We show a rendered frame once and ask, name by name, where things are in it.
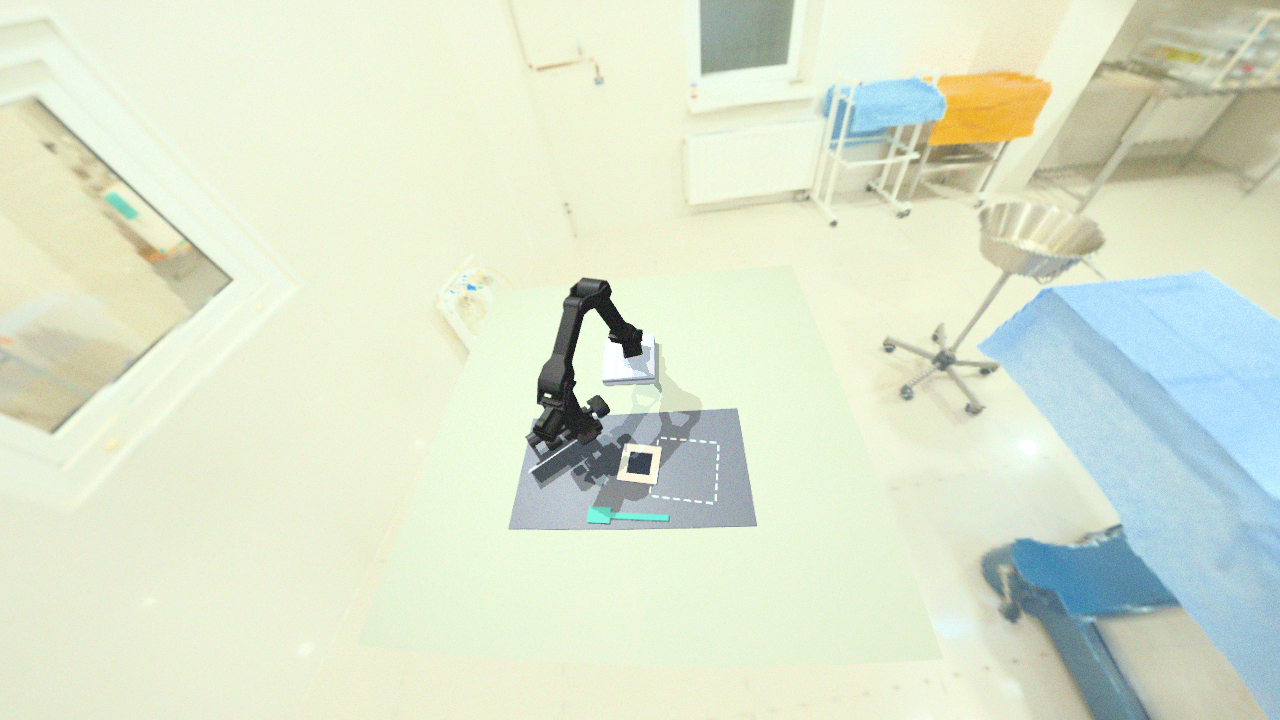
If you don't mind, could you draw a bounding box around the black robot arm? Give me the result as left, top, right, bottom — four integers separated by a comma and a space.
532, 278, 643, 445

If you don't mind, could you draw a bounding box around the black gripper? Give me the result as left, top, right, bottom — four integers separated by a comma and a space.
544, 395, 611, 451

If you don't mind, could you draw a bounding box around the cream tile with dark square mark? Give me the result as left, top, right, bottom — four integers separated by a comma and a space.
617, 445, 662, 486

